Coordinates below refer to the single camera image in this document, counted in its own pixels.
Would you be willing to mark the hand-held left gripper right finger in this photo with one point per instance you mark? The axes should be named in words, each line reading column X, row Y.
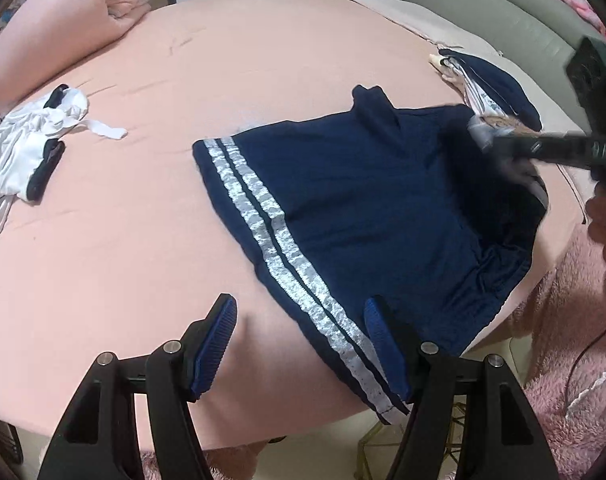
column 383, row 345

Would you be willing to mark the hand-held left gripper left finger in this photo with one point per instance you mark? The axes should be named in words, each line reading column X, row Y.
column 215, row 345

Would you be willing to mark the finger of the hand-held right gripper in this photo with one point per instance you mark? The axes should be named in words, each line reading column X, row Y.
column 543, row 147

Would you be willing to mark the navy shorts with silver stripes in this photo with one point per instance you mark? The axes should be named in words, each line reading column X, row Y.
column 373, row 210

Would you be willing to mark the stack of folded clothes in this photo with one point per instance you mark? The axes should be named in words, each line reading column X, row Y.
column 503, row 85

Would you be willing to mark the pale pink pillow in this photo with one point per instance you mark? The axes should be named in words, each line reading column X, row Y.
column 553, row 110
column 423, row 20

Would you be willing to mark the white printed folded garment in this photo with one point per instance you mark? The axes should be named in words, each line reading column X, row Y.
column 475, row 95

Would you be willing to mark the grey green padded headboard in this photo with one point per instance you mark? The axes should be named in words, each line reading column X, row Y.
column 508, row 15

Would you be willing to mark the pink bed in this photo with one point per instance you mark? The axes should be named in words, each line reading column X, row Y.
column 133, row 260

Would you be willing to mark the beige folded garment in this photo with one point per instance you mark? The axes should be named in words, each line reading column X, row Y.
column 445, row 72

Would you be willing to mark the pink fluffy robe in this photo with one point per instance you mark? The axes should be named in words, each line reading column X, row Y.
column 558, row 300

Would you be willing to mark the white shirt with navy trim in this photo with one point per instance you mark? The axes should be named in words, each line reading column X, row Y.
column 13, row 160

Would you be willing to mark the rolled pink quilt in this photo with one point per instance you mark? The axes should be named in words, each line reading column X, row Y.
column 63, row 20

